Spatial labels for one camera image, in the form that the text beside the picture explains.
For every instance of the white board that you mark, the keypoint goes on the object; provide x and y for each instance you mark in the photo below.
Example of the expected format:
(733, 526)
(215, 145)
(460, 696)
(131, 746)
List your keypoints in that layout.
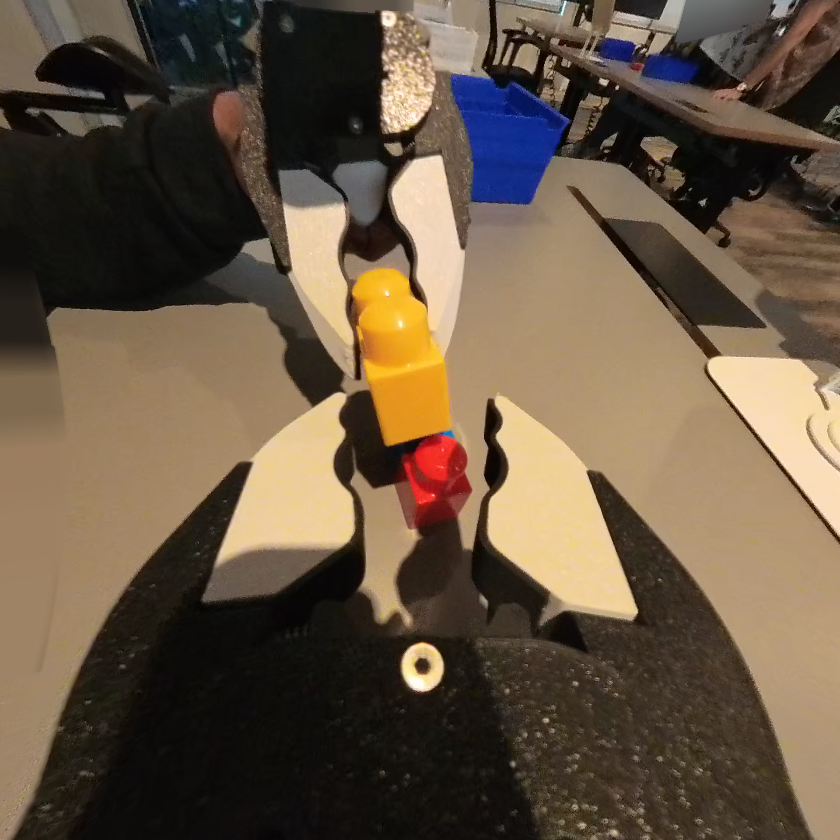
(768, 420)

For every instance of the yellow mega block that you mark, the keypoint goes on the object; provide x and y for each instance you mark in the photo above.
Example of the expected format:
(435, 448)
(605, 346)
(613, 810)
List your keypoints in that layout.
(407, 387)

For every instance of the long wooden table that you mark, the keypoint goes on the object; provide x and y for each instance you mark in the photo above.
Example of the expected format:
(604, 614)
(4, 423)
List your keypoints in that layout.
(689, 108)

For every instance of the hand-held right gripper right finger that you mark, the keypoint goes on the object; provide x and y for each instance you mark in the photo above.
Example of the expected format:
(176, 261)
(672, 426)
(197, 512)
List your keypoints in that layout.
(558, 525)

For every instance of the red mega block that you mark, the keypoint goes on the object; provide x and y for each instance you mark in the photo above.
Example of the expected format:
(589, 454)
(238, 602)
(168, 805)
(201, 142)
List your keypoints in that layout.
(436, 485)

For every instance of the blue mega block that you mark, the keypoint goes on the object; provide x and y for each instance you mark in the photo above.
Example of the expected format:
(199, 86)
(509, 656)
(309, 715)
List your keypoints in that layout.
(449, 435)

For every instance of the black office chair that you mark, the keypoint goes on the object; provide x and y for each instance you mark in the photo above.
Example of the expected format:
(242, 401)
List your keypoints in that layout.
(85, 79)

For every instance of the person's left forearm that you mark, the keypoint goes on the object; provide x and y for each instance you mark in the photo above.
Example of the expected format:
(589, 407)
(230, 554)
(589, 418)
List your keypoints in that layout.
(118, 203)

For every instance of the black table mat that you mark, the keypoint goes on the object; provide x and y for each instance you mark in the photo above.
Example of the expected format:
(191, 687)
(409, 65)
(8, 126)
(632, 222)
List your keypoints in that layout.
(682, 275)

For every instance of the small blue bin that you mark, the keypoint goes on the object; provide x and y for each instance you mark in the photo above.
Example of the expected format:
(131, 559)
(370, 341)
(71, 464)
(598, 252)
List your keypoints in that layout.
(617, 49)
(669, 67)

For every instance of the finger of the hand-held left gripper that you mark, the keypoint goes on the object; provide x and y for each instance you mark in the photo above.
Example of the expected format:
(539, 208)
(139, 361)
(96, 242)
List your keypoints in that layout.
(436, 249)
(315, 262)

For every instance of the person's left hand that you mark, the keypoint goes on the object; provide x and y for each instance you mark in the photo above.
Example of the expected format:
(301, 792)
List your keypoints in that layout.
(228, 124)

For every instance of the dark wooden chair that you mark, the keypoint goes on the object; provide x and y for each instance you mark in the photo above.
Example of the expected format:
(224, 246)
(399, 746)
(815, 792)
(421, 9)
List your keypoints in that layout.
(518, 46)

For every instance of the large blue plastic bin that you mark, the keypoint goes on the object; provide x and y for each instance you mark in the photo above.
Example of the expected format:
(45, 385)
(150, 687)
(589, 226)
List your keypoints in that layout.
(508, 144)

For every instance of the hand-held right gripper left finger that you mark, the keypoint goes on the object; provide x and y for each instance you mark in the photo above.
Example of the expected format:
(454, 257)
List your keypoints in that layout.
(289, 499)

